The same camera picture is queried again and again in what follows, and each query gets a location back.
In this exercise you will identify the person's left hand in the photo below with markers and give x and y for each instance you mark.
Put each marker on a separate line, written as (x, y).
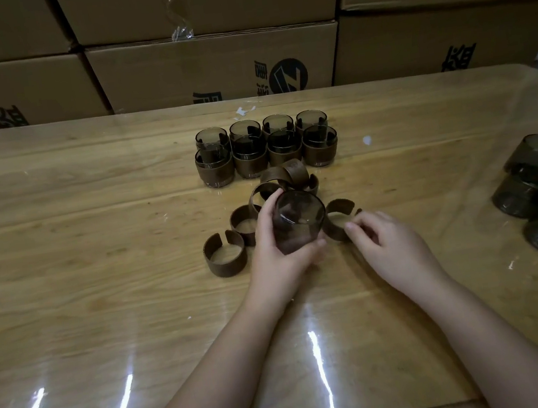
(273, 270)

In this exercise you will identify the person's left forearm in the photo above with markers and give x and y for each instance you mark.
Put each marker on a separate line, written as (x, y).
(206, 395)

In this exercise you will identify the stack of brown cardboard boxes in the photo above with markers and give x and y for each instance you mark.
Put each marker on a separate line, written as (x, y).
(215, 69)

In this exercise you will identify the pile of brown sleeve rings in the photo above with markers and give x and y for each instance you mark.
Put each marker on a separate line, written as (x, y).
(294, 170)

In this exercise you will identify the smoky tinted glass cup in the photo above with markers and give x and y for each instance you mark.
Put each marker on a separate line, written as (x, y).
(277, 119)
(248, 144)
(300, 212)
(310, 114)
(283, 138)
(211, 133)
(244, 126)
(318, 133)
(213, 155)

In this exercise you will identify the person's right forearm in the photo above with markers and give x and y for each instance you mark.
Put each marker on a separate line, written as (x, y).
(504, 353)

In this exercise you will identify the white paper scrap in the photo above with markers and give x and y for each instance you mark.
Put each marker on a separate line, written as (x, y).
(241, 113)

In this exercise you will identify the person's right hand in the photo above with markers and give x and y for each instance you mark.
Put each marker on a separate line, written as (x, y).
(401, 257)

